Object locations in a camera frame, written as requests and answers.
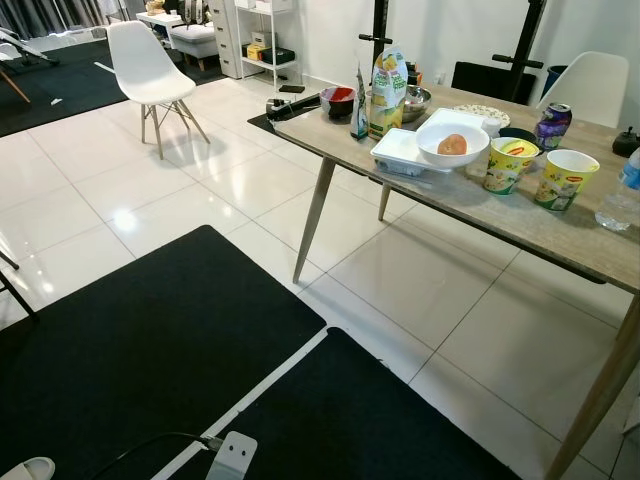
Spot black metal rack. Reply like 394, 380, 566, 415
358, 0, 549, 76

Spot black floor mat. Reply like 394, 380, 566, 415
0, 224, 328, 480
195, 327, 521, 480

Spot white ceramic bowl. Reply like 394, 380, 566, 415
415, 122, 492, 169

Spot white plastic chair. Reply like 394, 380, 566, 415
537, 50, 631, 131
105, 20, 211, 161

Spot patterned round plate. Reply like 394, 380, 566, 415
452, 104, 511, 129

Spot white ottoman bench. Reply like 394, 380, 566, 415
168, 20, 221, 71

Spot orange-red round fruit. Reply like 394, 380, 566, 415
437, 133, 469, 157

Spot purple soda can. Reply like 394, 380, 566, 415
536, 102, 574, 151

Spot white slipper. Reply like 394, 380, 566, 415
0, 457, 56, 480

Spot yellow green juice carton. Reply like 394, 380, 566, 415
367, 47, 410, 141

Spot black tape dispenser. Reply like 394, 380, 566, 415
247, 92, 323, 129

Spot blue label water bottle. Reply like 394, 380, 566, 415
595, 148, 640, 234

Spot white shelf unit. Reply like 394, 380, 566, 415
208, 0, 303, 91

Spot red bowl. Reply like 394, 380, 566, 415
320, 86, 359, 121

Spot yellow instant noodle cup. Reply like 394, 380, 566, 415
534, 149, 601, 212
484, 137, 541, 196

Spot metal bowl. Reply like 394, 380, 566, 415
400, 86, 434, 124

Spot small dark green carton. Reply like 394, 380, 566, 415
350, 65, 370, 141

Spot dark bowl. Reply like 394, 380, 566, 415
497, 127, 541, 148

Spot dark area rug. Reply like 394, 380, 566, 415
0, 38, 151, 138

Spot white square tray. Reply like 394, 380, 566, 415
370, 128, 451, 179

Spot white square plate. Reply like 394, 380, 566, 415
415, 107, 501, 136

